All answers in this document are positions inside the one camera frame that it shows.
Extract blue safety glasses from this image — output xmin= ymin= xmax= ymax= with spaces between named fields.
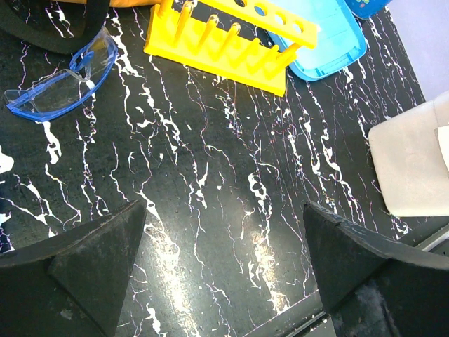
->
xmin=4 ymin=27 xmax=118 ymax=122

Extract white plastic tub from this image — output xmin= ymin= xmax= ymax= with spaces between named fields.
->
xmin=368 ymin=93 xmax=448 ymax=217

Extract yellow test tube rack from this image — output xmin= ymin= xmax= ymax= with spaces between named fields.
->
xmin=143 ymin=1 xmax=318 ymax=96

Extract brown paper tote bag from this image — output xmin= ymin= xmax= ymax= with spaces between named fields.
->
xmin=1 ymin=0 xmax=157 ymax=55

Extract light blue tray lid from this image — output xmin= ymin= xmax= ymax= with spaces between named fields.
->
xmin=273 ymin=0 xmax=367 ymax=81

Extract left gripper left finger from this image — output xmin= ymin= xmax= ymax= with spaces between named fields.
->
xmin=1 ymin=201 xmax=146 ymax=336

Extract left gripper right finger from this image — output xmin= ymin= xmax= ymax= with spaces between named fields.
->
xmin=302 ymin=201 xmax=449 ymax=337

